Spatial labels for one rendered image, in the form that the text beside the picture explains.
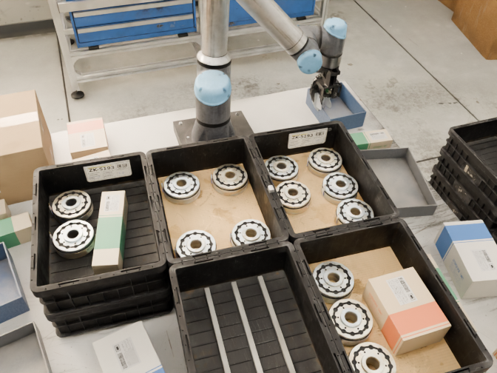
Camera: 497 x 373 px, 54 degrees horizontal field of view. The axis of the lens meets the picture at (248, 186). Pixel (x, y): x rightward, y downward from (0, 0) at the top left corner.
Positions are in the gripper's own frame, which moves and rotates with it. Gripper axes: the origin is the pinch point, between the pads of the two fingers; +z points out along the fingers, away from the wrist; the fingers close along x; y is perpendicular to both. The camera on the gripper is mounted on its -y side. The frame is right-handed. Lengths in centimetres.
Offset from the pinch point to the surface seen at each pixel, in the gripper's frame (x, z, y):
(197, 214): -59, -8, 43
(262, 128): -22.3, 5.4, -0.6
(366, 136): 8.4, -0.6, 21.3
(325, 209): -24, -8, 53
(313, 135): -18.0, -14.6, 29.2
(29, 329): -107, 3, 57
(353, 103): 14.4, 0.8, 1.0
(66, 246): -94, -11, 45
